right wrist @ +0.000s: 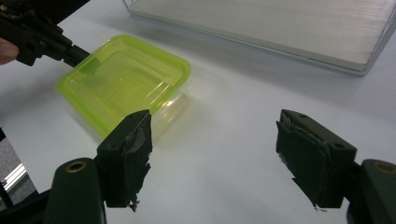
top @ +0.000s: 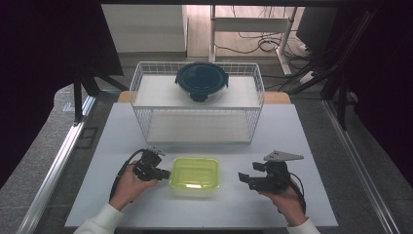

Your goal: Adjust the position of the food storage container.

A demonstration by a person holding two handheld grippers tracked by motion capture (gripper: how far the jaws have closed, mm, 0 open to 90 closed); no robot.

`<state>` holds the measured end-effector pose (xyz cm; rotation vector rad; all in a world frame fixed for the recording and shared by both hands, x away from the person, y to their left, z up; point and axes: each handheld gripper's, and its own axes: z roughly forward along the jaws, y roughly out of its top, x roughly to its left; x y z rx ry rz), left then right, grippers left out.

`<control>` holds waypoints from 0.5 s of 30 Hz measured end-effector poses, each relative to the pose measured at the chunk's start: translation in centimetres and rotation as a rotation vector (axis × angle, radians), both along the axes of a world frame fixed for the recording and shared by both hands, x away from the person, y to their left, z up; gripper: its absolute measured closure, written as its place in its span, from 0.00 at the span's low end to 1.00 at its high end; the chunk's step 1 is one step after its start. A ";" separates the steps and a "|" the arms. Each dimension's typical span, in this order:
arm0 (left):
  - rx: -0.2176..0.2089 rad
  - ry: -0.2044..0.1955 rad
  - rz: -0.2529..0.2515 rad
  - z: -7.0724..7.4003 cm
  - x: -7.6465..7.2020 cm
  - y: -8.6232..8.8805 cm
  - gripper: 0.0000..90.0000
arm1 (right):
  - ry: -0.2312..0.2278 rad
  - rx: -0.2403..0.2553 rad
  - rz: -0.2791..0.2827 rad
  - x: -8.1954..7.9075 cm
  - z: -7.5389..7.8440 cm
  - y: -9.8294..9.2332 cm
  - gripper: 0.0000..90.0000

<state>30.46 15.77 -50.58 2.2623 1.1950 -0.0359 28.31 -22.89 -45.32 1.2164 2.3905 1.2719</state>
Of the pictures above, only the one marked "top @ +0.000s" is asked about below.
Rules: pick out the dark computer case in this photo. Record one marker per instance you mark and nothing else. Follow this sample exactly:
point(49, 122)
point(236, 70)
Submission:
point(316, 27)

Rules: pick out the black curtain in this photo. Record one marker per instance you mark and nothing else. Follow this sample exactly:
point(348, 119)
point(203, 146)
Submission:
point(386, 81)

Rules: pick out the round dark blue lidded container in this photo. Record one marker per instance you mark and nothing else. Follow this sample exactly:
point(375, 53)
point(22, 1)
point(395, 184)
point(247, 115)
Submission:
point(201, 78)

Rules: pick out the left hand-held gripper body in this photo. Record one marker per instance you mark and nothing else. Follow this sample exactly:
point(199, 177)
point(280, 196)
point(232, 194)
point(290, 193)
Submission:
point(147, 165)

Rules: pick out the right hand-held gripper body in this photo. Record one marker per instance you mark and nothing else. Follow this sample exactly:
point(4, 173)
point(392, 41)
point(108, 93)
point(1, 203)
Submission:
point(276, 178)

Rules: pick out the white cabinet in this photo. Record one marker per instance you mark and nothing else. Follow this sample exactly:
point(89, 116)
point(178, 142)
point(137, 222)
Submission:
point(144, 27)

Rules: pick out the black metal stand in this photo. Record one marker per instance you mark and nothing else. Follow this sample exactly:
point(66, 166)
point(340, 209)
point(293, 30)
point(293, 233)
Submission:
point(341, 97)
point(78, 97)

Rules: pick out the person's right hand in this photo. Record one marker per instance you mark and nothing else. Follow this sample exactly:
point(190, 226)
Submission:
point(289, 203)

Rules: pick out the aluminium rail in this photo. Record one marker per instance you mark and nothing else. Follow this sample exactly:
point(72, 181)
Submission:
point(55, 172)
point(360, 169)

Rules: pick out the person's left hand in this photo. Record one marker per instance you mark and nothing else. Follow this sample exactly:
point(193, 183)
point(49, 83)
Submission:
point(128, 190)

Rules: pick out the white power strip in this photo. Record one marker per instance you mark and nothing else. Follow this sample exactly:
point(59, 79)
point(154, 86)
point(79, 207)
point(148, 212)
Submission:
point(307, 77)

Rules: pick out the green lidded square food container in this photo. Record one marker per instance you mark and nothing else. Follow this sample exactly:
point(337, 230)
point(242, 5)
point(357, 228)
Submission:
point(195, 174)

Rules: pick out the white desk frame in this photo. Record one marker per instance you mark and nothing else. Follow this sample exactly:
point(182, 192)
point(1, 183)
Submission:
point(250, 24)

